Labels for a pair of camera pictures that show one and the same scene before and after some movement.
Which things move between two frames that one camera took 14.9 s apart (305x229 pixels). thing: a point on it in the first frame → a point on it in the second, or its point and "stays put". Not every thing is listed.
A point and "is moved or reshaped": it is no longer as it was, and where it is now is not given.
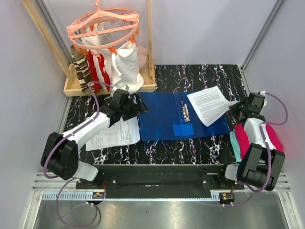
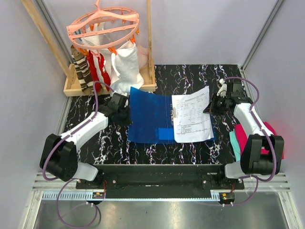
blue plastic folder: [171, 115] is moved or reshaped
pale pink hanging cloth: [142, 57] stays put
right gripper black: [233, 108] → [211, 108]
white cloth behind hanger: [95, 39] stays put
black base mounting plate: [179, 182] stays put
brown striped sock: [84, 76] stays put
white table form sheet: [126, 131] → [190, 123]
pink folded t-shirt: [244, 144] stays put
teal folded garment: [236, 146] stays put
